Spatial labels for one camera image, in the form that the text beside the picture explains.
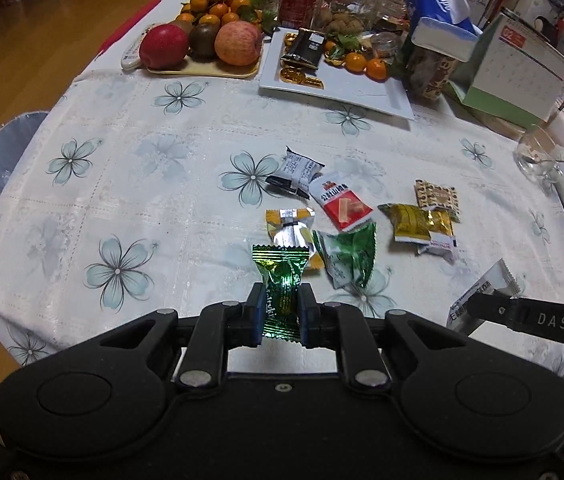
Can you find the yellow silver snack packet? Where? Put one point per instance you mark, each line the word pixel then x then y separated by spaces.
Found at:
pixel 293 228

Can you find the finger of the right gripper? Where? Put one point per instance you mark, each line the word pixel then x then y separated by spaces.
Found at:
pixel 495 308

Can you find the mandarin on plate right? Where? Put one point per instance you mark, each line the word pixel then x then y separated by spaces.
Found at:
pixel 377 69

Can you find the red apple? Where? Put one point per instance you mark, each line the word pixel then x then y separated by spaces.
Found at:
pixel 164 46

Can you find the shiny green candy wrapper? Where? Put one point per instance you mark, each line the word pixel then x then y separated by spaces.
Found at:
pixel 281 269

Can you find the blue round stool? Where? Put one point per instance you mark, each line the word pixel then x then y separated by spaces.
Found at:
pixel 15 135

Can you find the green white snack packet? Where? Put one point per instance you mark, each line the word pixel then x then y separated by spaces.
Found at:
pixel 348 256

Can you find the white hawthorn strip packet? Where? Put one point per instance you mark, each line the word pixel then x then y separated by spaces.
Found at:
pixel 497 279

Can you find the pink yellow apple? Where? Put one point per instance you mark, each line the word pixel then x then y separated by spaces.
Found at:
pixel 238 43

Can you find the white floral tablecloth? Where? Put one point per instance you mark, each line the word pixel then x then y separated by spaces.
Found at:
pixel 139 193

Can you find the white remote control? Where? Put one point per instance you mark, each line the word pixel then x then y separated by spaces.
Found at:
pixel 130 59

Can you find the olive gold snack packet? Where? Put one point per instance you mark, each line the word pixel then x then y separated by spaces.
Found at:
pixel 430 231

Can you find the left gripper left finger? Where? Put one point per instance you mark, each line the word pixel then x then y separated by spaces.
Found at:
pixel 254 314

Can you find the brown heart pattern packet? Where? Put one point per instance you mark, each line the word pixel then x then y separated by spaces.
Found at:
pixel 432 196

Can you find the black snack packet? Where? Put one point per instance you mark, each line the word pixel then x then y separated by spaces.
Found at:
pixel 306 49

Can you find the blue tissue pack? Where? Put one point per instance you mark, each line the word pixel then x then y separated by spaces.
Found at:
pixel 447 12

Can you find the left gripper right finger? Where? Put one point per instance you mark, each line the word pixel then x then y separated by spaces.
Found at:
pixel 308 317

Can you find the glass bowl with spoon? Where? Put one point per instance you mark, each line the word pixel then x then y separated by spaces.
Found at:
pixel 539 157

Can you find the gold chocolate coins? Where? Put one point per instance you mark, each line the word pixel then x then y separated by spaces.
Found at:
pixel 293 75

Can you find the desk calendar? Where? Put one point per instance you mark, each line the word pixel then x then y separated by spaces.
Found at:
pixel 514 73

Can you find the white rectangular plate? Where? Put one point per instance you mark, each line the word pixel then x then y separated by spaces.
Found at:
pixel 386 97

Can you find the dark brown fruit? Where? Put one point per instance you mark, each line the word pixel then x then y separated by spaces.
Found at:
pixel 202 40

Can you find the beige fruit tray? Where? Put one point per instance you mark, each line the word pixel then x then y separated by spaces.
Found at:
pixel 214 68

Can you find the white blue snack packet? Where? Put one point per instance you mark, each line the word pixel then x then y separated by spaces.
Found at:
pixel 295 174

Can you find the red white hawthorn packet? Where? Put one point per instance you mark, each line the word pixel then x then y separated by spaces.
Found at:
pixel 339 202

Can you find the mandarin on plate left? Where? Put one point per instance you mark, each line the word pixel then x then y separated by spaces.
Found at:
pixel 355 62

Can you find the mandarin on plate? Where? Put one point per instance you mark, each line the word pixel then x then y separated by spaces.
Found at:
pixel 355 62
pixel 377 69

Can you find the pile of mandarins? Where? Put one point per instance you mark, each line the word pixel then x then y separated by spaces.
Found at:
pixel 220 12

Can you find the small clear plastic cup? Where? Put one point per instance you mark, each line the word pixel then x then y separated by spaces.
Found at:
pixel 385 45

